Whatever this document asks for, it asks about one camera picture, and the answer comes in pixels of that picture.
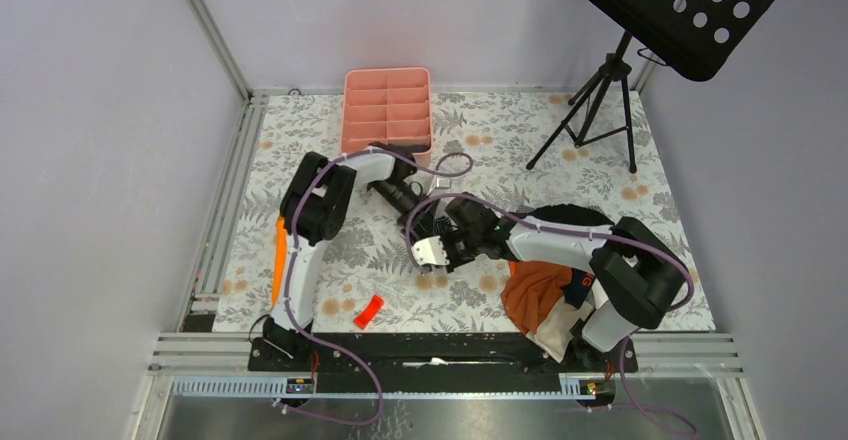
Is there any navy garment orange lettering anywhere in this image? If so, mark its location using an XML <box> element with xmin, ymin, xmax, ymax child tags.
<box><xmin>562</xmin><ymin>269</ymin><xmax>595</xmax><ymax>308</ymax></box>

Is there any white cream garment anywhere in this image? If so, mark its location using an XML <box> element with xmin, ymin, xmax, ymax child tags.
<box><xmin>525</xmin><ymin>282</ymin><xmax>609</xmax><ymax>363</ymax></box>

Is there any black music stand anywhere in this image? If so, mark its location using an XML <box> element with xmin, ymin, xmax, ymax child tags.
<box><xmin>541</xmin><ymin>0</ymin><xmax>775</xmax><ymax>151</ymax></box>

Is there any floral table mat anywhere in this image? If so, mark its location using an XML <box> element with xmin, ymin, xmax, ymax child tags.
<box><xmin>213</xmin><ymin>92</ymin><xmax>694</xmax><ymax>333</ymax></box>

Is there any black garment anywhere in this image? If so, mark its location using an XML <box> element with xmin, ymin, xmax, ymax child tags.
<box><xmin>515</xmin><ymin>204</ymin><xmax>614</xmax><ymax>226</ymax></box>

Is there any small red plastic piece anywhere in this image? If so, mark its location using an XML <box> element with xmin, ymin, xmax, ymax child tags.
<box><xmin>353</xmin><ymin>295</ymin><xmax>385</xmax><ymax>330</ymax></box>

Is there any striped navy garment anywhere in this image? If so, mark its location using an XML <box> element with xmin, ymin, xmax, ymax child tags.
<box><xmin>432</xmin><ymin>215</ymin><xmax>455</xmax><ymax>236</ymax></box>

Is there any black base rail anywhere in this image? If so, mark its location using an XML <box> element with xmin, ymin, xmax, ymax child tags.
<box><xmin>247</xmin><ymin>333</ymin><xmax>639</xmax><ymax>395</ymax></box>

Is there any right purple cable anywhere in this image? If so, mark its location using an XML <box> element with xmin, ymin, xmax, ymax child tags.
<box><xmin>404</xmin><ymin>191</ymin><xmax>698</xmax><ymax>440</ymax></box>

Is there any orange toy microphone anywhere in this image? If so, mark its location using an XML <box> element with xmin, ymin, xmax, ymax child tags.
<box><xmin>271</xmin><ymin>216</ymin><xmax>287</xmax><ymax>307</ymax></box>

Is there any pink divided organizer tray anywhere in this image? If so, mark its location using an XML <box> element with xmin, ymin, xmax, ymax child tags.
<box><xmin>340</xmin><ymin>67</ymin><xmax>434</xmax><ymax>166</ymax></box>

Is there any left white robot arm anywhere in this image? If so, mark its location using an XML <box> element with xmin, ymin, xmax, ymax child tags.
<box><xmin>261</xmin><ymin>142</ymin><xmax>436</xmax><ymax>371</ymax></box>

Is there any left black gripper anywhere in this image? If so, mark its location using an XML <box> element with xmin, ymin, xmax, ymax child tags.
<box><xmin>369</xmin><ymin>179</ymin><xmax>439</xmax><ymax>243</ymax></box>

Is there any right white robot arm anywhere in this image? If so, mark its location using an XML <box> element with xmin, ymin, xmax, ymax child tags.
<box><xmin>405</xmin><ymin>193</ymin><xmax>694</xmax><ymax>372</ymax></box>

